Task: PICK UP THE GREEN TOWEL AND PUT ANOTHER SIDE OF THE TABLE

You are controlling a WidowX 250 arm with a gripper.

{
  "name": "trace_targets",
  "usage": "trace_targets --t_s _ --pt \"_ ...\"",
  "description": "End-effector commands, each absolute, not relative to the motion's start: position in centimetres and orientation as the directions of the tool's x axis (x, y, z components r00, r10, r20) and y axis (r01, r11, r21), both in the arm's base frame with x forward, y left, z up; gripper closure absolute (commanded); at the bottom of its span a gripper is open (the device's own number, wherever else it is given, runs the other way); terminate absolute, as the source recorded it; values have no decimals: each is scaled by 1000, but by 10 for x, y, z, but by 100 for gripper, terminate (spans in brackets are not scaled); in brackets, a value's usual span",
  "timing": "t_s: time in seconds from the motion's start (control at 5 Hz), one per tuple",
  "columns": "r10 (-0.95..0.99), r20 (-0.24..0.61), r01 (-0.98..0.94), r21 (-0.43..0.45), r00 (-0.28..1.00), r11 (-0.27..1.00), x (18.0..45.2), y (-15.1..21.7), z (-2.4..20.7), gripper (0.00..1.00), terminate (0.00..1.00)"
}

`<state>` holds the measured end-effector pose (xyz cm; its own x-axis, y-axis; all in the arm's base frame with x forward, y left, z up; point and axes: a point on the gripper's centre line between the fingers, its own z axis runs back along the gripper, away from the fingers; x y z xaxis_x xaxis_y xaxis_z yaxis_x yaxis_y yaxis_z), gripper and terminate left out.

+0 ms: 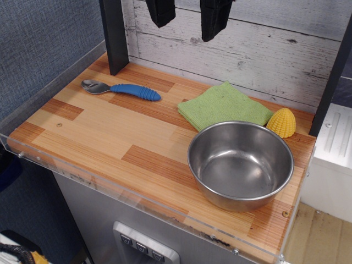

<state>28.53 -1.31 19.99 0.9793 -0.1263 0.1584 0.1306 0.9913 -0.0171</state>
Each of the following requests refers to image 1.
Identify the yellow object bottom left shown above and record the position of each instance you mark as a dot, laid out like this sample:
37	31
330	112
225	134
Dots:
38	258

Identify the yellow toy corn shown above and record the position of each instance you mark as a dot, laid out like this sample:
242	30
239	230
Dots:
283	123

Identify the green towel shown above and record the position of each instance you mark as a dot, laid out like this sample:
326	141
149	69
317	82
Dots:
220	104

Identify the grey toy cabinet front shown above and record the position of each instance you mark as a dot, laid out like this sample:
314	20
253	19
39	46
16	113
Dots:
209	235

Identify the black right post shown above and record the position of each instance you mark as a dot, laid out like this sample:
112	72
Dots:
335	20

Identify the silver button panel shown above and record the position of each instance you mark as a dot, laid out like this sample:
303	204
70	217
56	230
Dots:
147	250

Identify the white aluminium rail block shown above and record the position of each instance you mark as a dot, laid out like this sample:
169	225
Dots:
327	186

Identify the stainless steel bowl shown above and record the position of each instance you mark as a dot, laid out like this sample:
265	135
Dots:
240	166

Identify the blue handled metal spoon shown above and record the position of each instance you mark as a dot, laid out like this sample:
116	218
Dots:
95	87

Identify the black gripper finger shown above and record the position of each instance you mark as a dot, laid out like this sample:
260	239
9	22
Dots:
214	17
161	11

